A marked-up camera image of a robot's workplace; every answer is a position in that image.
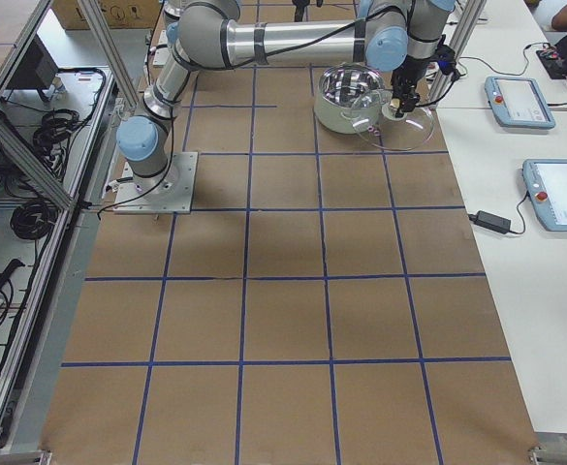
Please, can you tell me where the far teach pendant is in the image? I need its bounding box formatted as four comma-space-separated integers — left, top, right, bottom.
484, 77, 555, 130

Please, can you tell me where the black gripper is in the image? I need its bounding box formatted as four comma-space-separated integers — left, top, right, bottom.
391, 57, 428, 119

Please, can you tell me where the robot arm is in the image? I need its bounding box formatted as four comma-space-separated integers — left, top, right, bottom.
292, 0, 324, 22
116, 1, 455, 197

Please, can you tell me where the teach pendant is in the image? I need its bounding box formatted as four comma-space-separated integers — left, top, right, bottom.
484, 77, 555, 130
522, 159, 567, 232

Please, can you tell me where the near teach pendant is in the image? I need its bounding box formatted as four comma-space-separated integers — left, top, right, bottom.
522, 159, 567, 232

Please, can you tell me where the pale green steel pot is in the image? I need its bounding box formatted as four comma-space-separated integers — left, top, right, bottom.
314, 64, 386, 134

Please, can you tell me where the black power adapter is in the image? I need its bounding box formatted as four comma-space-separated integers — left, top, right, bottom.
469, 210, 511, 234

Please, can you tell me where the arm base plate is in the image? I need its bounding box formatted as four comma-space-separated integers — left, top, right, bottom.
112, 151, 199, 214
149, 30, 170, 68

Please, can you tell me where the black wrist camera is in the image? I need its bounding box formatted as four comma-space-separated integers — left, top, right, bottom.
432, 45, 457, 76

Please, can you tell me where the cardboard box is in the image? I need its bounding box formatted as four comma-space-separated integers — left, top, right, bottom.
51, 0, 161, 30

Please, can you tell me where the glass pot lid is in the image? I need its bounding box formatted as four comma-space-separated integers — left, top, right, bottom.
349, 89, 435, 151

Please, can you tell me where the aluminium frame post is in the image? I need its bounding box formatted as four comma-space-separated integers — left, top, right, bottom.
425, 0, 487, 109

